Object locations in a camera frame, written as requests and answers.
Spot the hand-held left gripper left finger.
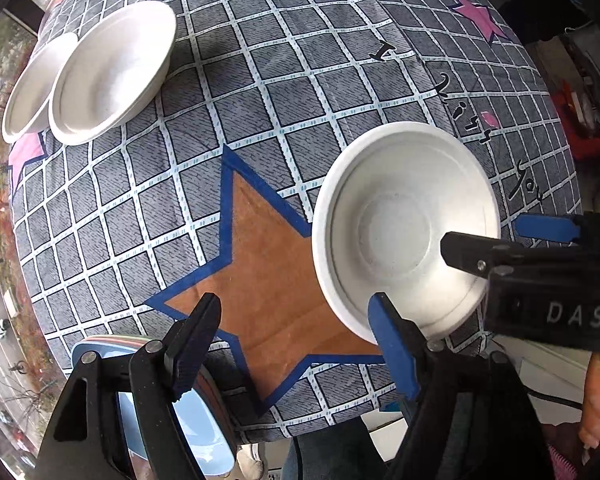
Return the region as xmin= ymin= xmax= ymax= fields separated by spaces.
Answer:
xmin=35 ymin=292 xmax=222 ymax=480

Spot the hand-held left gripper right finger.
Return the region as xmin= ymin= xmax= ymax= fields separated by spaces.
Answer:
xmin=368 ymin=292 xmax=552 ymax=480

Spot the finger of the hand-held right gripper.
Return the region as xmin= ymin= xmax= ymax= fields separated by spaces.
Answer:
xmin=440 ymin=231 xmax=587 ymax=278
xmin=513 ymin=211 xmax=600 ymax=257

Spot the white deep paper bowl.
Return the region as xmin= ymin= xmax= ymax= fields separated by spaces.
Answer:
xmin=312 ymin=121 xmax=502 ymax=342

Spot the person's right hand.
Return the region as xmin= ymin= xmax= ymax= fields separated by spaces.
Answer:
xmin=581 ymin=353 xmax=600 ymax=463

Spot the blue plate with striped rim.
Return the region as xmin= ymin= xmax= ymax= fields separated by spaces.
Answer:
xmin=69 ymin=334 xmax=237 ymax=478

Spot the red toolbox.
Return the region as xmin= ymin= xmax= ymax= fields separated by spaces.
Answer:
xmin=554 ymin=77 xmax=600 ymax=162

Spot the person's leg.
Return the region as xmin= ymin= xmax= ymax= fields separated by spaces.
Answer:
xmin=279 ymin=407 xmax=407 ymax=480

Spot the pink knit garment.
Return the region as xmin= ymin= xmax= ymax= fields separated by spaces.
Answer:
xmin=541 ymin=421 xmax=600 ymax=480

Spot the grey checked star tablecloth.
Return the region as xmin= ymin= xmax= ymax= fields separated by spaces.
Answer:
xmin=9 ymin=0 xmax=584 ymax=447

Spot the white shallow paper bowl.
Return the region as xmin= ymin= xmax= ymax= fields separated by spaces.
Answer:
xmin=47 ymin=0 xmax=177 ymax=147

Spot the white paper plate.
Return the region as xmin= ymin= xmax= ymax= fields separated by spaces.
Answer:
xmin=1 ymin=32 xmax=79 ymax=144

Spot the black cable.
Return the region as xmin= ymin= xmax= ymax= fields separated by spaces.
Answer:
xmin=524 ymin=384 xmax=589 ymax=412

